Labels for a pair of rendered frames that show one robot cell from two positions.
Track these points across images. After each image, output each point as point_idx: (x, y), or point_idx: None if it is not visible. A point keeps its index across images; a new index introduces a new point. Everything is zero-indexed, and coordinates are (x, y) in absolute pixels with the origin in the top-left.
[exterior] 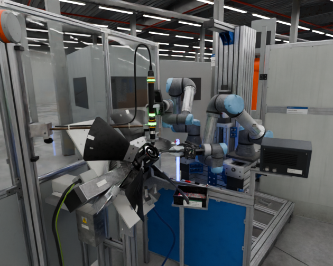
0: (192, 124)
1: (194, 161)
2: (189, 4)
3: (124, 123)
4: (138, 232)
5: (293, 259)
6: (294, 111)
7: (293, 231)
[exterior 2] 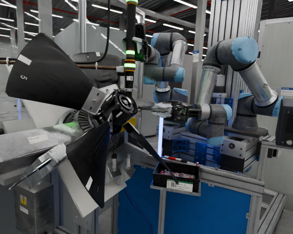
0: (179, 93)
1: (178, 137)
2: (174, 9)
3: (89, 62)
4: (108, 219)
5: None
6: (289, 92)
7: (286, 229)
